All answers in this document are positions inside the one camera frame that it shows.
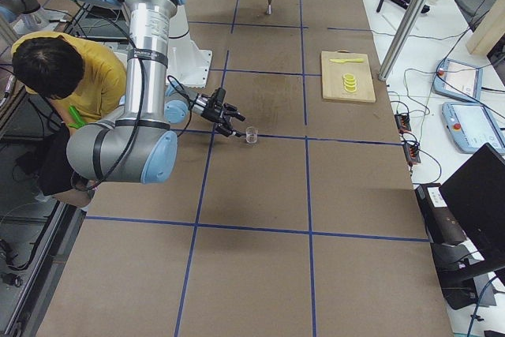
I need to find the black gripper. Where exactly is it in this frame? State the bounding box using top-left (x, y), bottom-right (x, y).
top-left (199, 94), bottom-right (245, 138)

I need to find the clear glass cup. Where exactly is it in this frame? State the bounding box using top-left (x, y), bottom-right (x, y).
top-left (245, 126), bottom-right (258, 144)

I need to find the steel double jigger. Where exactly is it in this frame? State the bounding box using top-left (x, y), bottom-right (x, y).
top-left (265, 0), bottom-right (273, 15)

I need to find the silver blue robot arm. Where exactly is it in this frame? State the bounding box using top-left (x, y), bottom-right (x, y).
top-left (66, 0), bottom-right (244, 184)

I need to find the wooden cutting board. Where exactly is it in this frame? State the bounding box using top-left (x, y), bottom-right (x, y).
top-left (320, 51), bottom-right (376, 103)

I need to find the yellow plastic knife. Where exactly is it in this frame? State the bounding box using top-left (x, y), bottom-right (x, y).
top-left (329, 58), bottom-right (365, 64)

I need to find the green handheld tool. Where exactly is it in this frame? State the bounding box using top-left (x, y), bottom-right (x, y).
top-left (69, 106), bottom-right (87, 129)

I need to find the person in yellow shirt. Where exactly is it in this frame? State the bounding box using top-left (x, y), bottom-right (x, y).
top-left (11, 31), bottom-right (126, 208)

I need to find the orange circuit board far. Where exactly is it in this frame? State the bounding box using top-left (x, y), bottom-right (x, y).
top-left (394, 113), bottom-right (412, 133)

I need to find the orange circuit board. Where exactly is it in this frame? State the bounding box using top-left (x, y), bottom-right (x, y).
top-left (403, 141), bottom-right (421, 166)
top-left (394, 113), bottom-right (412, 133)

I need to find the orange circuit board near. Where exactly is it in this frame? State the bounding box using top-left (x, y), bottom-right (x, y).
top-left (403, 141), bottom-right (421, 166)

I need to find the blue teach pendant far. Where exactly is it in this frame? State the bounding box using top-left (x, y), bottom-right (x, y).
top-left (432, 58), bottom-right (483, 102)

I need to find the blue teach pendant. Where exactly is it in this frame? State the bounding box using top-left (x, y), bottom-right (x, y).
top-left (432, 58), bottom-right (483, 102)
top-left (442, 102), bottom-right (504, 155)

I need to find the black box with label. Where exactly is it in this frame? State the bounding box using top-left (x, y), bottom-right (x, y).
top-left (415, 183), bottom-right (466, 246)

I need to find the blue teach pendant near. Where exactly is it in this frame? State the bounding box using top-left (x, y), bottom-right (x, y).
top-left (442, 102), bottom-right (504, 155)

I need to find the light wooden plank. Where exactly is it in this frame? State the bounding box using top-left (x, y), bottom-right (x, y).
top-left (466, 0), bottom-right (504, 56)

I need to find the black monitor with stand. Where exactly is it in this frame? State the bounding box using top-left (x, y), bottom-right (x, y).
top-left (432, 143), bottom-right (504, 309)

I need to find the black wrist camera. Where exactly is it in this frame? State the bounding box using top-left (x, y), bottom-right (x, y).
top-left (210, 88), bottom-right (226, 108)

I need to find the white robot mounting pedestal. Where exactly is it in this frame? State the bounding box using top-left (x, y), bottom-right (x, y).
top-left (167, 6), bottom-right (212, 88)

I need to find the aluminium frame post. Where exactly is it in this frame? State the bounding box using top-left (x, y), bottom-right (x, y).
top-left (378, 0), bottom-right (426, 81)

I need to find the black camera cable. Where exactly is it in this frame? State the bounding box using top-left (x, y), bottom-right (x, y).
top-left (70, 74), bottom-right (198, 192)

